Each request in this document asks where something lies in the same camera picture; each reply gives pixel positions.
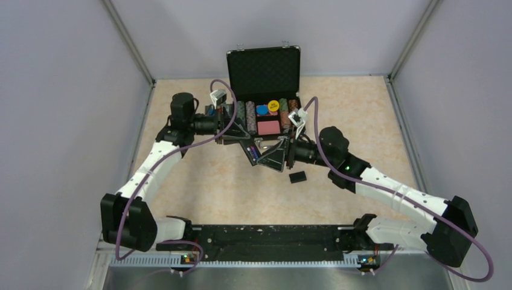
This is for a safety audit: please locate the blue round chip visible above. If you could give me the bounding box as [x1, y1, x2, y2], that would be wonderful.
[255, 105, 269, 117]

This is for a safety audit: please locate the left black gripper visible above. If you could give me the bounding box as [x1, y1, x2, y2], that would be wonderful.
[188, 105, 251, 145]

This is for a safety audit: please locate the black remote control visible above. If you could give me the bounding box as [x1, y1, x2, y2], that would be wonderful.
[239, 138, 261, 166]

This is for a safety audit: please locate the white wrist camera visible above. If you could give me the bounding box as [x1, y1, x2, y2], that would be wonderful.
[288, 108, 309, 139]
[210, 89, 227, 109]

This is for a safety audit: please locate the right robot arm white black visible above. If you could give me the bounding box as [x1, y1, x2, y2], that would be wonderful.
[255, 126, 478, 268]

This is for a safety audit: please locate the black poker chip case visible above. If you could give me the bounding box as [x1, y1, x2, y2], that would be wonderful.
[226, 45, 302, 140]

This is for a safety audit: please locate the yellow round chip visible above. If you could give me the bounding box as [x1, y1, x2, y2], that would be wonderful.
[267, 100, 280, 112]

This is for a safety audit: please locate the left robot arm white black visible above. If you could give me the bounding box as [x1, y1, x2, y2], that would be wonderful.
[100, 89, 249, 251]

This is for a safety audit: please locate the purple AAA battery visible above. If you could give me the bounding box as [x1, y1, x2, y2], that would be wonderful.
[248, 147, 258, 160]

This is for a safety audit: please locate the orange brown chip stack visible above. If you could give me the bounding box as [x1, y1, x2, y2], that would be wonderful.
[288, 99, 299, 111]

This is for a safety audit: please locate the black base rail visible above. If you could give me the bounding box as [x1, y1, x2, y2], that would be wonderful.
[156, 225, 394, 267]

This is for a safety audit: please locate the purple cable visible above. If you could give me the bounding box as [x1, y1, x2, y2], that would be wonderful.
[302, 95, 494, 283]
[115, 79, 241, 278]

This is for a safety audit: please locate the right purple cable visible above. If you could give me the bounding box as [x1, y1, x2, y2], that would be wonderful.
[302, 95, 494, 283]

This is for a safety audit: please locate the green purple chip stack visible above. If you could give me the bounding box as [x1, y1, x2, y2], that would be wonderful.
[236, 101, 246, 124]

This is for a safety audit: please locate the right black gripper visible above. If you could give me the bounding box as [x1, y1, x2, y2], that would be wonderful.
[258, 127, 335, 171]

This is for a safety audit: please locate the pink card deck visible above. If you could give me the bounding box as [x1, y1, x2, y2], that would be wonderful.
[257, 120, 281, 135]

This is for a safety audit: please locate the black battery cover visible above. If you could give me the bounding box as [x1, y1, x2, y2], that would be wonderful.
[289, 171, 307, 184]

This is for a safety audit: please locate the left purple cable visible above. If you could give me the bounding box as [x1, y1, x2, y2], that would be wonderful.
[115, 79, 241, 278]

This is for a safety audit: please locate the green orange chip stack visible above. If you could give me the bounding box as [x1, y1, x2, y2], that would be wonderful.
[278, 98, 291, 130]

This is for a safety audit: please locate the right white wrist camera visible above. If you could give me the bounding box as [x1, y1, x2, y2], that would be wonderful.
[288, 108, 309, 139]

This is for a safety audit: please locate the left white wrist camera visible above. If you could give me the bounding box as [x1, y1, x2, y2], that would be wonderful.
[210, 89, 227, 109]

